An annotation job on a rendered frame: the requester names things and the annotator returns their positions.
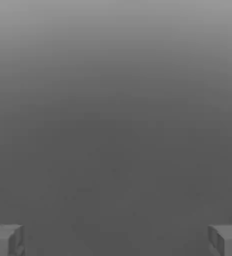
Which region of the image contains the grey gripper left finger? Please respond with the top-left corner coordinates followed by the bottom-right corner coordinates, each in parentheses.
top-left (0, 224), bottom-right (26, 256)

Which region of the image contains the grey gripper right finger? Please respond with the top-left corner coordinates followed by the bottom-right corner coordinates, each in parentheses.
top-left (207, 224), bottom-right (232, 256)

